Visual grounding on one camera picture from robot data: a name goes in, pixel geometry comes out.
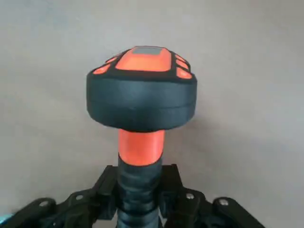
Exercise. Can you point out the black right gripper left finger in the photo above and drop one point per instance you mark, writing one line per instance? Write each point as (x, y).
(83, 206)

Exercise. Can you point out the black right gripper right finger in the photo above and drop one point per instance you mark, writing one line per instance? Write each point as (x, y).
(190, 209)

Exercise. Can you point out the orange black barcode scanner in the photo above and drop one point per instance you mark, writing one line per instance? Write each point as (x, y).
(142, 102)

